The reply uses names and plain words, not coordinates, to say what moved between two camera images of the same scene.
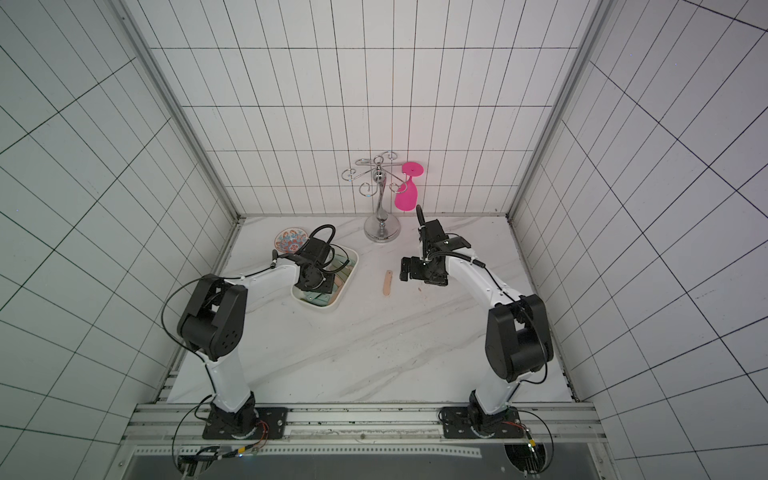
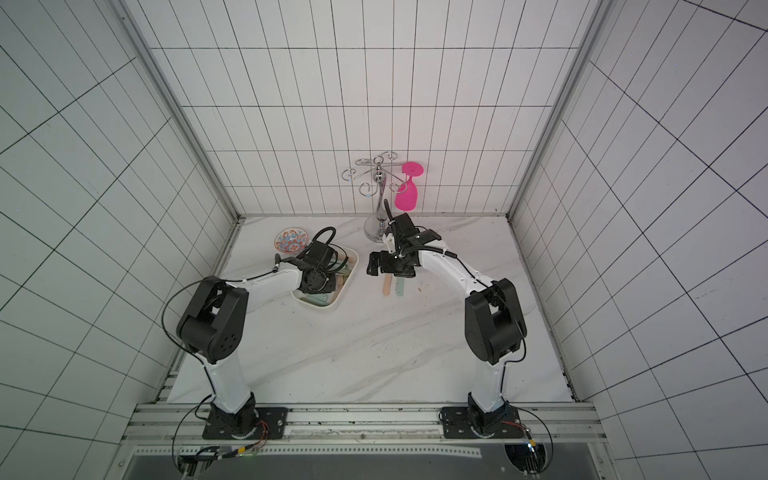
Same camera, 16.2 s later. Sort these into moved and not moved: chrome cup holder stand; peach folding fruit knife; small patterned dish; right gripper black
Moved: right gripper black
Not moved: chrome cup holder stand; peach folding fruit knife; small patterned dish
